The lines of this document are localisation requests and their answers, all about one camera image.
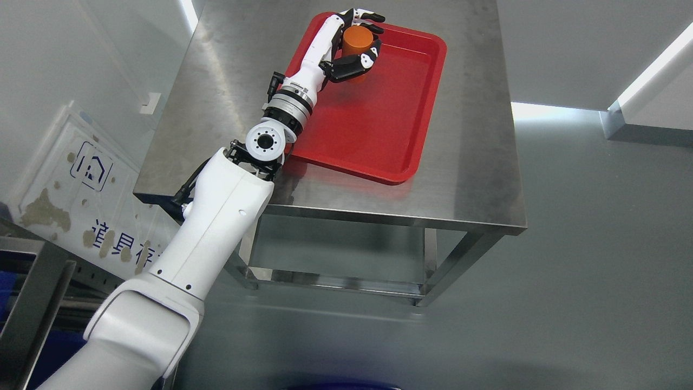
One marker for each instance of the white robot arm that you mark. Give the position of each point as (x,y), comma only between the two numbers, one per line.
(143,328)

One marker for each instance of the white floor sign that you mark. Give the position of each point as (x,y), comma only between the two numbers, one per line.
(78,195)

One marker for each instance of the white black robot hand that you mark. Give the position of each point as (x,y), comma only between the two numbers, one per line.
(320,65)

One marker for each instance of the orange cylindrical capacitor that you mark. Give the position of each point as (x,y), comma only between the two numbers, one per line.
(356,40)

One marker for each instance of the red plastic tray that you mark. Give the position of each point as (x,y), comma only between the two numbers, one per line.
(375,127)

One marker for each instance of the stainless steel table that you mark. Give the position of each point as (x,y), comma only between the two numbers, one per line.
(426,139)

